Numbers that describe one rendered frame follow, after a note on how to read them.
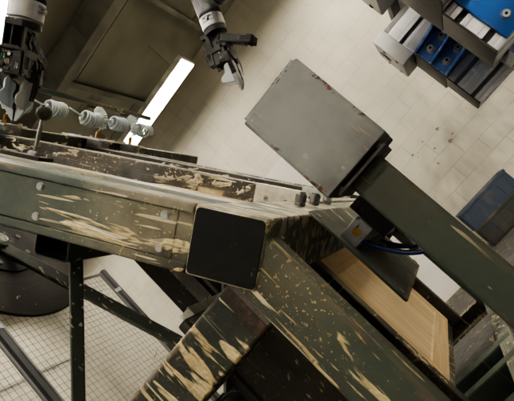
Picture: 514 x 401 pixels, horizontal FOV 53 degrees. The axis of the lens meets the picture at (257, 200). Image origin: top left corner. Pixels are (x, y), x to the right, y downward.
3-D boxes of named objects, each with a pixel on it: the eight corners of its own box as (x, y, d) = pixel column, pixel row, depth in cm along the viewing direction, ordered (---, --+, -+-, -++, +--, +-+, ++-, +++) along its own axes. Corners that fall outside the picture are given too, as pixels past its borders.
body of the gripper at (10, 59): (-13, 71, 108) (-5, 12, 107) (6, 77, 116) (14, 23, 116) (24, 77, 108) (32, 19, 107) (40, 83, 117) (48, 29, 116)
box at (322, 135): (391, 135, 69) (292, 54, 73) (332, 203, 71) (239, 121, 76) (399, 144, 80) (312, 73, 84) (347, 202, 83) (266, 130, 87)
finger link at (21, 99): (3, 118, 110) (9, 75, 110) (16, 121, 116) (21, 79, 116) (17, 121, 110) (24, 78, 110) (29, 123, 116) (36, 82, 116)
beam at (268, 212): (256, 293, 75) (270, 219, 74) (182, 274, 79) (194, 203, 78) (393, 222, 282) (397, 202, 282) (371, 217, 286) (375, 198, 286)
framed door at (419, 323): (445, 389, 161) (449, 384, 160) (314, 266, 174) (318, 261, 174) (444, 322, 246) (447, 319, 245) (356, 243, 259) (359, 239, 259)
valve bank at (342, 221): (463, 243, 89) (357, 153, 95) (406, 302, 92) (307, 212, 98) (456, 227, 136) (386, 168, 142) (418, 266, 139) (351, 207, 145)
